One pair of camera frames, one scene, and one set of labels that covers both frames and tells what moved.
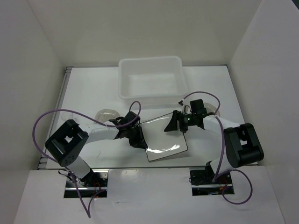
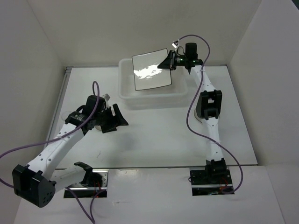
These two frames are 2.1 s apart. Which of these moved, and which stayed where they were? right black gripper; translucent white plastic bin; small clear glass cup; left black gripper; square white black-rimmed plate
Moved: right black gripper; square white black-rimmed plate; left black gripper
Stayed: small clear glass cup; translucent white plastic bin
